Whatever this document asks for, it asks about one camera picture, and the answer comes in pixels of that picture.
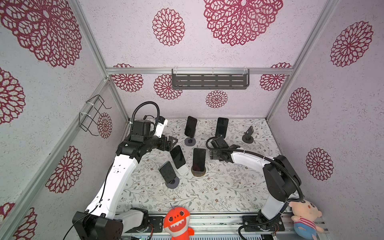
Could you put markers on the white phone stand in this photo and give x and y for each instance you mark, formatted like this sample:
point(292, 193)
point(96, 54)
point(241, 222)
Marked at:
point(183, 170)

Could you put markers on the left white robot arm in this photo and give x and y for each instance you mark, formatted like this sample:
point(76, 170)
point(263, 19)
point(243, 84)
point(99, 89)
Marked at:
point(100, 220)

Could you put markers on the black stand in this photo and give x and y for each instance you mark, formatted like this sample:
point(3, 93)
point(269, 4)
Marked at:
point(247, 137)

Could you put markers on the black wire wall rack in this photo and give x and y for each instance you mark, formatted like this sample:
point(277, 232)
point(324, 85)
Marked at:
point(96, 121)

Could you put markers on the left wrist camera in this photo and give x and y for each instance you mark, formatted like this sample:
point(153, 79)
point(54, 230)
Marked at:
point(162, 123)

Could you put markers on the grey round stand front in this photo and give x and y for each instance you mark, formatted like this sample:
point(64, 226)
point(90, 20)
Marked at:
point(173, 184)

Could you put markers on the wooden round stand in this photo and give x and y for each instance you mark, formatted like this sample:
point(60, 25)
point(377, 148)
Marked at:
point(198, 173)

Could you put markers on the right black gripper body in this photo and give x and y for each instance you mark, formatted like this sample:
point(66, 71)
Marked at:
point(215, 155)

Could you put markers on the grey round stand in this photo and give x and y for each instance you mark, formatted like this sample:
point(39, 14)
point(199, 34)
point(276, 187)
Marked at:
point(190, 142)
point(173, 184)

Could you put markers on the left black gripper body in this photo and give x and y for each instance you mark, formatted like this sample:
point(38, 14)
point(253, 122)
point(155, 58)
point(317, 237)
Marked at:
point(160, 143)

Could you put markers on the red shark plush toy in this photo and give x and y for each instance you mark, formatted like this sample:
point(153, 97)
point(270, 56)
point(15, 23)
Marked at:
point(176, 223)

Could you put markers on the grey round stand back left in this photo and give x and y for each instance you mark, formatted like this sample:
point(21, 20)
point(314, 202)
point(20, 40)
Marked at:
point(190, 142)

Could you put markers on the boy doll plush toy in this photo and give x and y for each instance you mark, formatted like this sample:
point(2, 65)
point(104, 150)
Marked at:
point(304, 215)

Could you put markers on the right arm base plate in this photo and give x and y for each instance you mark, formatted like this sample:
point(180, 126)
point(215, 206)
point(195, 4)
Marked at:
point(256, 223)

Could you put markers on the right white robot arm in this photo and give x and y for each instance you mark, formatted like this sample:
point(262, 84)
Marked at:
point(283, 183)

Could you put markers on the phone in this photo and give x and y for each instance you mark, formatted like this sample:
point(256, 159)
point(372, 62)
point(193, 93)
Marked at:
point(199, 158)
point(178, 157)
point(191, 125)
point(167, 172)
point(221, 128)

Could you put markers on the grey wall shelf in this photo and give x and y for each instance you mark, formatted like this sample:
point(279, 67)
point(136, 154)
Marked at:
point(213, 80)

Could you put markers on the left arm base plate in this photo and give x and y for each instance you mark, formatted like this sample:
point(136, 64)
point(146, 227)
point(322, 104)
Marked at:
point(150, 224)

